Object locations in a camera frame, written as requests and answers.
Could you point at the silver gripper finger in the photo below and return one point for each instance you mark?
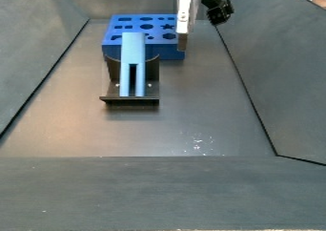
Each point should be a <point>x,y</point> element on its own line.
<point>182,37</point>
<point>183,16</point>

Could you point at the blue foam shape board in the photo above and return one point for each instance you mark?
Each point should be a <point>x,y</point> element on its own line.
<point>159,28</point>

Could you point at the black fixture stand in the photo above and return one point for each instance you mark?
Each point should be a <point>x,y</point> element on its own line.
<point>132,100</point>

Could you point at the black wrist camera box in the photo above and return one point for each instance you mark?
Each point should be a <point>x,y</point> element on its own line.
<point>219,14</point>

